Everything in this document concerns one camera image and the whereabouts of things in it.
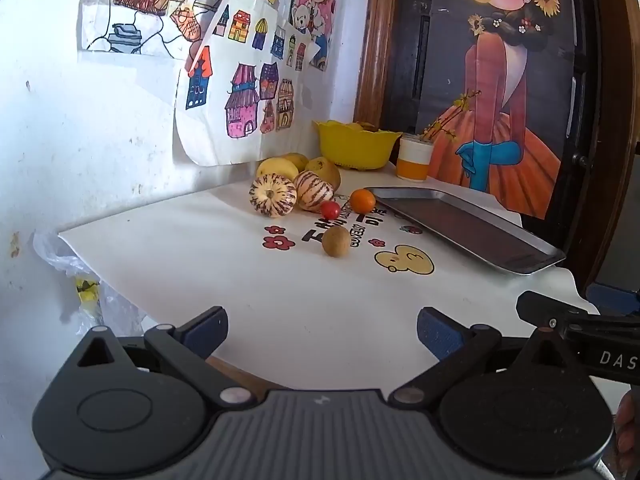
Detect white printed table cloth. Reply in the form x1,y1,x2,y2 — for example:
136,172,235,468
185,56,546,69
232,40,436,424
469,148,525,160
57,160,601,392

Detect striped pepino melon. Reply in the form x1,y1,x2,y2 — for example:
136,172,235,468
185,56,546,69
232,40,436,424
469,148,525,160
249,173,298,218
294,171,335,212

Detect white and orange jar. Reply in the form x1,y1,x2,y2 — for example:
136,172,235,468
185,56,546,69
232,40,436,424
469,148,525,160
397,135,433,182

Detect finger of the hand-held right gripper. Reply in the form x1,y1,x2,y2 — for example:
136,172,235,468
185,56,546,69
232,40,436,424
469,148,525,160
516,290,601,333

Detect orange dress girl poster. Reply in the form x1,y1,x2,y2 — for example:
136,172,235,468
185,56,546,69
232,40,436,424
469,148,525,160
425,0,576,221

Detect smooth yellow fruit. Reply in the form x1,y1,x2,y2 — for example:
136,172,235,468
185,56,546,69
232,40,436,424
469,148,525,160
256,157,299,181

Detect small round brown fruit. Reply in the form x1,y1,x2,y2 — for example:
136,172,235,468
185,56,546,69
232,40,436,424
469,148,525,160
321,226,352,258

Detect small orange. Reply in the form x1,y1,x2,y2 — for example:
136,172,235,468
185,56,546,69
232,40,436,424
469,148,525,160
349,188,377,214

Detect person's right hand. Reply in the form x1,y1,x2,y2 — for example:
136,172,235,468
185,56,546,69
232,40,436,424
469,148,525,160
615,392,640,461

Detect yellow flower twig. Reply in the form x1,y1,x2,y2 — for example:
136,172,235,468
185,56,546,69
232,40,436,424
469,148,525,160
420,90,482,143

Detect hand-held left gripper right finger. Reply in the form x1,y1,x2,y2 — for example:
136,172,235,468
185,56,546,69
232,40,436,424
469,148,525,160
387,306,591,408

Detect wooden door frame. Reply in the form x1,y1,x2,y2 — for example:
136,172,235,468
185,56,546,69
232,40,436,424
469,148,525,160
354,0,398,131

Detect clear plastic bag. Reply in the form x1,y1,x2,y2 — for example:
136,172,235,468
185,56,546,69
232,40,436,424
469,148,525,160
32,232,146,336

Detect metal tray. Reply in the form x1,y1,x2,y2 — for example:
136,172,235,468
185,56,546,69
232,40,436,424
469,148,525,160
364,186,566,276

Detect yellow item in bag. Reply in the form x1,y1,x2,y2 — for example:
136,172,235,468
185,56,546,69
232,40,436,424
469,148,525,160
75,277,101,311

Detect house drawing paper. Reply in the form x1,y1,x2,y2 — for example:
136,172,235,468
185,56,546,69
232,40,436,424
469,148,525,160
172,0,331,167

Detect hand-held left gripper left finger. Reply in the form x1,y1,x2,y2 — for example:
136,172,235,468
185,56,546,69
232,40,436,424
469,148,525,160
60,306,258,408

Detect line drawing wall poster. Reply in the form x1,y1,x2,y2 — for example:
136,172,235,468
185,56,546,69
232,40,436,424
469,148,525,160
77,0,241,61

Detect yellow plastic bowl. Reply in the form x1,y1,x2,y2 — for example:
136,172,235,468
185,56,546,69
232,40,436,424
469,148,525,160
313,120,403,170

